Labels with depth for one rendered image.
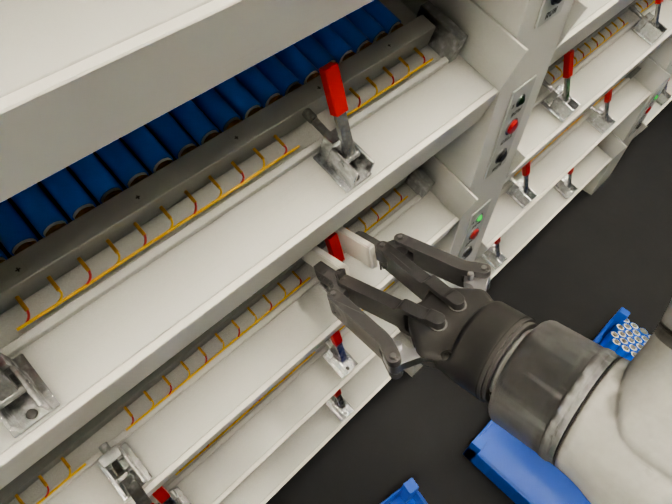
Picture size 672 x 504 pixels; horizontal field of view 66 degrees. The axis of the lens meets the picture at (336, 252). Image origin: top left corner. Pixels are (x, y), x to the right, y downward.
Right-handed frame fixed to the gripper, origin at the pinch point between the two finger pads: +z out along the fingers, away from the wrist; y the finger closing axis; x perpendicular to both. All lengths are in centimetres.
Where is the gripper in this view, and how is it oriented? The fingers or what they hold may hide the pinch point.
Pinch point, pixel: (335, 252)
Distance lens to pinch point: 51.9
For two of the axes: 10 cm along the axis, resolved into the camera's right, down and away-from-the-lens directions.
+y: 7.2, -5.7, 4.0
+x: -1.7, -7.0, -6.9
